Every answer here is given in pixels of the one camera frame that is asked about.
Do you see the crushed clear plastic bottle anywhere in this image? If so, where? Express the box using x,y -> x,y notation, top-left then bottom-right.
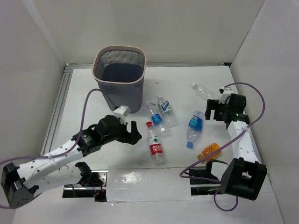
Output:
192,84 -> 219,101

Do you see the blue cap plastic bottle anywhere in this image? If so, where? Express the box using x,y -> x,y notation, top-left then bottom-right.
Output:
186,111 -> 204,148

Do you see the red label plastic bottle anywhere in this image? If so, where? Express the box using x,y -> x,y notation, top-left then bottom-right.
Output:
146,121 -> 165,166

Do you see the blue label clear bottle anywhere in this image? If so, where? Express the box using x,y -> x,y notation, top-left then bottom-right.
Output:
144,101 -> 171,138

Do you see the orange plastic bottle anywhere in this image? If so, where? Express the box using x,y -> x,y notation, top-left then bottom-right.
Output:
197,143 -> 221,163

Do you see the green white label bottle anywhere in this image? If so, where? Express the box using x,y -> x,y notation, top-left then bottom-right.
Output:
157,96 -> 178,128

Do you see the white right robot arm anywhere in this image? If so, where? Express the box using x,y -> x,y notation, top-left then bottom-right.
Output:
204,88 -> 267,201

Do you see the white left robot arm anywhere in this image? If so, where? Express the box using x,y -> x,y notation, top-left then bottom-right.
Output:
1,115 -> 142,209

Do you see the grey mesh waste bin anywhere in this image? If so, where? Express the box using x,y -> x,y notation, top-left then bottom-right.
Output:
92,46 -> 147,113

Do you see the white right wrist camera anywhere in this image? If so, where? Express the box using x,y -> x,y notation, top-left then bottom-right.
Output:
219,87 -> 234,104

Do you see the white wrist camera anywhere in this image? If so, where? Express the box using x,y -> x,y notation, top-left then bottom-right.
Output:
113,105 -> 130,124
219,87 -> 234,104

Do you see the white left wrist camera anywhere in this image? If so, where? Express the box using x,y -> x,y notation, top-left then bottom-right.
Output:
113,105 -> 130,124

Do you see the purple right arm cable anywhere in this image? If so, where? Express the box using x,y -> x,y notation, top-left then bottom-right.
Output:
179,82 -> 266,212

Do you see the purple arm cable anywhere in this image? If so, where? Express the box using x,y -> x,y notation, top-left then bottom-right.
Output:
0,88 -> 117,209
179,82 -> 266,212

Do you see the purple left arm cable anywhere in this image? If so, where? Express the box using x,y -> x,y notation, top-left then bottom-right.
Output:
0,88 -> 117,209

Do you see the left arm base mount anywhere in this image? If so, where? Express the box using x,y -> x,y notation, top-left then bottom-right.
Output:
62,170 -> 108,203

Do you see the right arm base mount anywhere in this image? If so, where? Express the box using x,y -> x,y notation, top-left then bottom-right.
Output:
188,168 -> 234,196

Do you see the aluminium frame rail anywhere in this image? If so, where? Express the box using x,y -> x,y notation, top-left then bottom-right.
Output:
41,64 -> 92,155

